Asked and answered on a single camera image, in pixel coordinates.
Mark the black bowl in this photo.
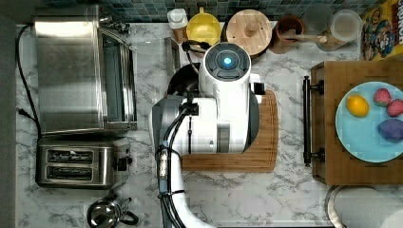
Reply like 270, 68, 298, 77
166, 65, 199, 96

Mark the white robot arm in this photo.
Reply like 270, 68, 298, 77
149, 42, 259, 228

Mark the wooden cutting board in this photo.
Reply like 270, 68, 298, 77
182, 90, 278, 173

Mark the yellow plastic pitcher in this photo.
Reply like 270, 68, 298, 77
186, 7, 221, 46

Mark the white lidded bottle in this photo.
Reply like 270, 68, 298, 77
167, 9, 188, 44

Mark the round wooden lid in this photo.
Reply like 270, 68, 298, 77
225, 9, 272, 56

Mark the brown wooden cup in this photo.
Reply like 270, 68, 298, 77
269, 15, 304, 54

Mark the stainless steel toaster oven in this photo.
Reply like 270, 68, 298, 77
34, 5, 137, 135

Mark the small steel kettle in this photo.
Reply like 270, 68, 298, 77
86, 197, 139, 228

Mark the silver two-slot toaster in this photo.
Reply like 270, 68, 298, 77
35, 138, 132, 190

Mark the toy lemon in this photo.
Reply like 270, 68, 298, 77
346, 95, 370, 118

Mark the light blue plate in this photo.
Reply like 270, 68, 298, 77
336, 82, 403, 163

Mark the clear glass jar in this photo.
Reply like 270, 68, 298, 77
317, 9, 363, 51

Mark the toy strawberry upper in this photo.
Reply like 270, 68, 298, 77
374, 88, 392, 107

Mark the toy strawberry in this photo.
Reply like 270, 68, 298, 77
374, 88, 392, 107
387, 99, 403, 117

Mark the purple toy fruit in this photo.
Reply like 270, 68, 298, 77
377, 119, 403, 142

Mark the toy strawberry right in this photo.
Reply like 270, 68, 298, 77
387, 99, 403, 117

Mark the cereal box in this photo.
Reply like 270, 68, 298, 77
361, 0, 403, 61

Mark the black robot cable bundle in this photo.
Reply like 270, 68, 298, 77
154, 94, 200, 228

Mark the wooden tray with black handle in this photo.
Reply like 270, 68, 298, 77
302, 61, 402, 185

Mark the black power cord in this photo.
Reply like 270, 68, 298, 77
14, 24, 43, 141

